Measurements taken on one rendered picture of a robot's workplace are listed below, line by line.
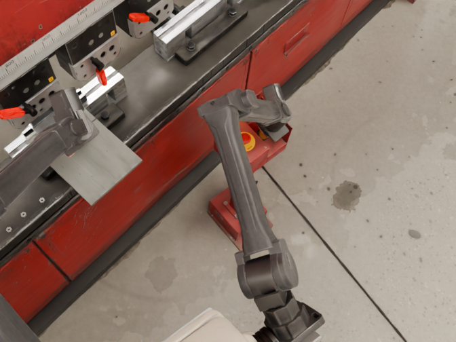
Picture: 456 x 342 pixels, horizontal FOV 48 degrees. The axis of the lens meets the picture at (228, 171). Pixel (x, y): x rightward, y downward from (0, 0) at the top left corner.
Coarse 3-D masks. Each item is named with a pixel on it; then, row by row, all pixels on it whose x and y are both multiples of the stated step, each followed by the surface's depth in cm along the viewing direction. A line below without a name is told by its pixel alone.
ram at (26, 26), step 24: (0, 0) 99; (24, 0) 104; (48, 0) 109; (72, 0) 114; (120, 0) 127; (0, 24) 103; (24, 24) 108; (48, 24) 113; (0, 48) 107; (24, 48) 113; (48, 48) 118; (24, 72) 118
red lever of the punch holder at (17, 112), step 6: (24, 102) 124; (12, 108) 119; (18, 108) 120; (24, 108) 123; (30, 108) 123; (0, 114) 116; (6, 114) 116; (12, 114) 118; (18, 114) 119; (24, 114) 121; (30, 114) 123; (36, 114) 123
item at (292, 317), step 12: (288, 300) 101; (264, 312) 102; (276, 312) 100; (288, 312) 100; (300, 312) 102; (312, 312) 106; (276, 324) 102; (288, 324) 100; (300, 324) 101; (312, 324) 102; (276, 336) 102; (288, 336) 101; (300, 336) 101
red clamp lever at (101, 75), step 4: (92, 56) 132; (92, 60) 131; (96, 60) 131; (96, 64) 131; (100, 64) 131; (96, 68) 134; (100, 68) 131; (96, 72) 135; (100, 72) 134; (104, 72) 135; (100, 76) 135; (104, 76) 136; (100, 80) 137; (104, 80) 137; (104, 84) 139
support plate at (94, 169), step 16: (96, 144) 140; (112, 144) 141; (64, 160) 138; (80, 160) 138; (96, 160) 138; (112, 160) 139; (128, 160) 139; (64, 176) 136; (80, 176) 136; (96, 176) 136; (112, 176) 137; (80, 192) 134; (96, 192) 134
